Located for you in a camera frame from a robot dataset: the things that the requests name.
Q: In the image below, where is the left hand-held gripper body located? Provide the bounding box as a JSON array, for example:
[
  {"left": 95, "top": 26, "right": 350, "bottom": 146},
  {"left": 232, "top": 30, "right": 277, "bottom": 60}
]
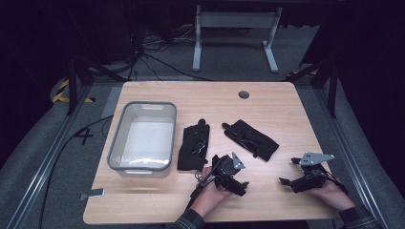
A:
[{"left": 210, "top": 152, "right": 246, "bottom": 189}]

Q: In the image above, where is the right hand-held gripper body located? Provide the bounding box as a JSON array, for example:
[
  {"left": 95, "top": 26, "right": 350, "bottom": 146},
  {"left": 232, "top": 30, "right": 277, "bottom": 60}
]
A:
[{"left": 289, "top": 152, "right": 336, "bottom": 195}]

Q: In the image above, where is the black glove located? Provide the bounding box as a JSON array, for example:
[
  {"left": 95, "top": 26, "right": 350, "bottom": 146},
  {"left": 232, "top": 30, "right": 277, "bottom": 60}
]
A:
[
  {"left": 221, "top": 118, "right": 280, "bottom": 162},
  {"left": 177, "top": 118, "right": 211, "bottom": 172}
]

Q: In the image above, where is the white plastic bin grey rim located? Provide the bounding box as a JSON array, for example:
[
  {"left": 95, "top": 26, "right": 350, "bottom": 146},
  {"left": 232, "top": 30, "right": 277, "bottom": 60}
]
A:
[{"left": 106, "top": 100, "right": 178, "bottom": 178}]

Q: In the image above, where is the person's right hand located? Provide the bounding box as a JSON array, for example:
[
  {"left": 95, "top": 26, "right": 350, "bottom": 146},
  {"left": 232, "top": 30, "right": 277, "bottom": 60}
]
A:
[{"left": 307, "top": 181, "right": 356, "bottom": 212}]

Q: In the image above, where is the person's left hand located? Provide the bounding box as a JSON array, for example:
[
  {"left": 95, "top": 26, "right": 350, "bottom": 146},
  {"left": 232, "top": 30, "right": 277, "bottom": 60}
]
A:
[{"left": 190, "top": 165, "right": 232, "bottom": 219}]

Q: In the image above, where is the black metal stand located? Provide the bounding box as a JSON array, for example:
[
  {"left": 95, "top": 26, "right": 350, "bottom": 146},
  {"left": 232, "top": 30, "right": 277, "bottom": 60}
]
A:
[
  {"left": 66, "top": 55, "right": 129, "bottom": 116},
  {"left": 286, "top": 58, "right": 339, "bottom": 119}
]

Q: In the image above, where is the grey tape piece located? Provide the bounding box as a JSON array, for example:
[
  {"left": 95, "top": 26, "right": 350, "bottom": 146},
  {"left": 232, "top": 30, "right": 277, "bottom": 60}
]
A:
[{"left": 78, "top": 188, "right": 106, "bottom": 201}]

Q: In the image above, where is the yellow black hazard tape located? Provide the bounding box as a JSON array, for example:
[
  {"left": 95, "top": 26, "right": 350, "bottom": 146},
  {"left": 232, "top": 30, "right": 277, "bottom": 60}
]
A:
[{"left": 52, "top": 78, "right": 96, "bottom": 104}]

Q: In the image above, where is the left hand-held gripper cable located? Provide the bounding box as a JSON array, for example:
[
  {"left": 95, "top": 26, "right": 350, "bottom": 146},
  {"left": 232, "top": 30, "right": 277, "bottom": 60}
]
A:
[{"left": 193, "top": 156, "right": 224, "bottom": 187}]

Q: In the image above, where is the hand-held gripper cable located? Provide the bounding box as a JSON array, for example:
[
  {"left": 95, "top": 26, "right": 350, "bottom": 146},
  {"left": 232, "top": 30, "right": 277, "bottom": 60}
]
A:
[
  {"left": 320, "top": 171, "right": 350, "bottom": 195},
  {"left": 193, "top": 156, "right": 224, "bottom": 187}
]

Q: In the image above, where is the right hand-held gripper cable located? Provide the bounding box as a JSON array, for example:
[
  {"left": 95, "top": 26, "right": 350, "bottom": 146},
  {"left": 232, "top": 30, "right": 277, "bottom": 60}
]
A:
[{"left": 320, "top": 171, "right": 350, "bottom": 195}]

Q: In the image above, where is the aluminium floor rail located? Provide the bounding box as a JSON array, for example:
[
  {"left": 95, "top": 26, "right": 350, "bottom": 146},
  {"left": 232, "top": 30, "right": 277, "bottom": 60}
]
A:
[
  {"left": 313, "top": 87, "right": 393, "bottom": 229},
  {"left": 4, "top": 83, "right": 94, "bottom": 229}
]

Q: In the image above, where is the tangle of black cables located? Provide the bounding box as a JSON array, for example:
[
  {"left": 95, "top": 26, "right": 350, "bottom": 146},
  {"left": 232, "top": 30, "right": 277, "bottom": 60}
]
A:
[{"left": 126, "top": 25, "right": 213, "bottom": 82}]

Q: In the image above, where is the white metal desk frame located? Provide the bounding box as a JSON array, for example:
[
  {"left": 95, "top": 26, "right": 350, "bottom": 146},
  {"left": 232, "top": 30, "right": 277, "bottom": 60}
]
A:
[{"left": 192, "top": 4, "right": 284, "bottom": 73}]

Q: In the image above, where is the black floor cable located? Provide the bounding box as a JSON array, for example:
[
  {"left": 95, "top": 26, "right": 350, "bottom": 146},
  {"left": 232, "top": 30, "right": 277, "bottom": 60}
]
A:
[{"left": 37, "top": 114, "right": 115, "bottom": 229}]

